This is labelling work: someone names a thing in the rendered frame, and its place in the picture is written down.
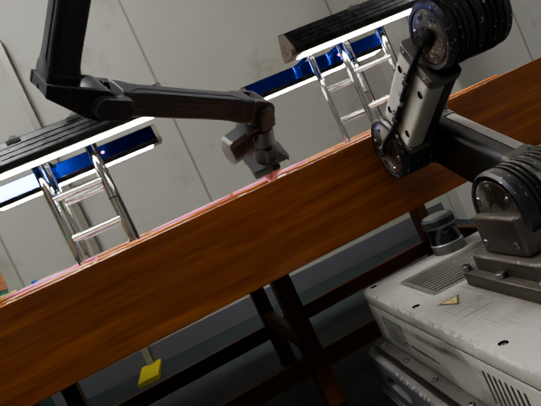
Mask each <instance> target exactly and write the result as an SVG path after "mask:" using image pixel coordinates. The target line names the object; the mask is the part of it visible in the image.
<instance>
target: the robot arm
mask: <svg viewBox="0 0 541 406"><path fill-rule="evenodd" d="M91 1H92V0H48V2H47V13H46V19H45V25H44V31H43V41H42V45H41V50H40V54H39V58H38V59H37V62H36V67H35V69H34V68H31V73H30V82H31V83H32V84H34V85H35V87H36V88H37V89H39V91H40V92H41V93H42V94H43V95H44V96H45V98H46V99H48V100H49V101H51V102H54V103H56V104H58V105H60V106H63V107H64V108H66V109H68V110H71V111H72V112H75V113H77V114H79V115H81V116H83V117H85V118H87V119H92V120H94V121H97V122H104V121H111V122H129V121H130V120H131V118H182V119H204V120H222V121H231V122H236V123H237V124H236V127H235V128H234V129H232V130H231V131H230V132H229V133H227V134H226V135H224V136H223V137H222V139H221V142H222V145H221V149H222V151H223V153H224V154H225V157H226V158H227V159H228V161H229V162H230V163H231V164H233V165H236V164H238V163H239V162H241V161H242V160H243V162H244V164H245V165H247V167H248V168H249V169H250V172H251V173H252V175H253V176H254V178H255V179H259V178H261V177H263V176H265V177H266V180H267V181H268V182H271V181H273V180H274V179H275V177H276V176H277V175H278V173H279V172H280V170H281V167H280V164H279V163H280V162H282V161H284V160H286V159H288V160H289V155H288V154H287V152H286V151H285V150H284V148H283V147H282V146H281V144H280V143H279V142H278V141H275V135H274V129H273V126H274V125H275V106H274V105H273V104H272V103H271V102H269V101H267V100H266V99H265V98H264V97H261V96H260V95H258V94H257V93H255V92H254V91H251V90H242V89H239V90H238V91H234V90H230V91H212V90H203V89H184V88H175V87H165V86H155V85H138V84H131V83H127V82H124V81H116V80H108V79H107V78H102V77H93V76H91V75H86V74H81V58H82V52H83V47H84V41H85V33H86V28H87V23H88V19H89V10H90V5H91Z"/></svg>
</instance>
